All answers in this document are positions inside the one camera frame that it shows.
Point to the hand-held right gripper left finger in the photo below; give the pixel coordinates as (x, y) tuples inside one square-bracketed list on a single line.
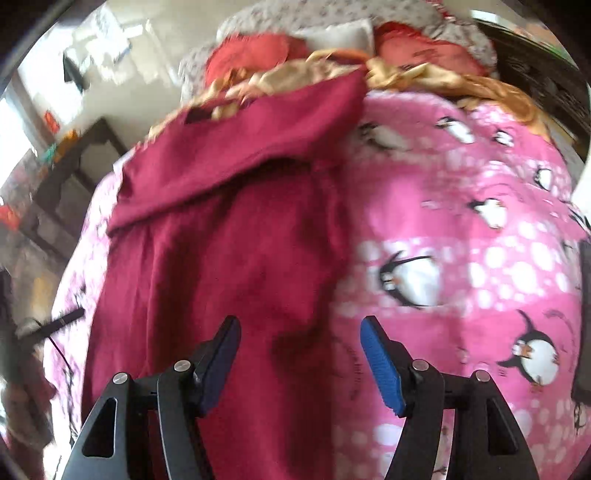
[(220, 369)]

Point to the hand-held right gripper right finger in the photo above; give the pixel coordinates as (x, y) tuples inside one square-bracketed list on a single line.
[(381, 369)]

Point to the dark red garment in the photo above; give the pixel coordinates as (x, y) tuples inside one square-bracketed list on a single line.
[(221, 221)]

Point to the pink penguin print blanket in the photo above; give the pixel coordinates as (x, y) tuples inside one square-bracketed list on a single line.
[(461, 240)]

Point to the dark wooden side table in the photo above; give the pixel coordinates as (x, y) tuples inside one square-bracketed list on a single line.
[(74, 180)]

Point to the golden satin cloth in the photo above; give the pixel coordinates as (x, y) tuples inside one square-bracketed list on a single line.
[(415, 76)]

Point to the red pillow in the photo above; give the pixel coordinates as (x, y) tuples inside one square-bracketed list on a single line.
[(251, 57), (429, 48)]

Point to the dark wooden headboard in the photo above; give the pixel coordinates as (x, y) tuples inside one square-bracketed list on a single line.
[(535, 74)]

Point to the white pillow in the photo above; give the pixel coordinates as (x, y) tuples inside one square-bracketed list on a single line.
[(339, 33)]

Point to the grey floral bedsheet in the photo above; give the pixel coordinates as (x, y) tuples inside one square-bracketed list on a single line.
[(443, 23)]

